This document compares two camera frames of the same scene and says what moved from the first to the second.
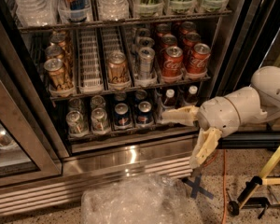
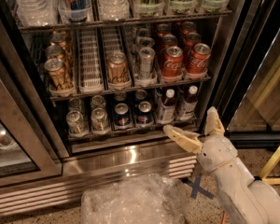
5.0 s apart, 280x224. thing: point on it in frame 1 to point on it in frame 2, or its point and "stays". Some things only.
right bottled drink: (191, 99) stays
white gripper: (216, 113) to (217, 154)
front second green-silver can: (99, 120) stays
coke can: (173, 62) stays
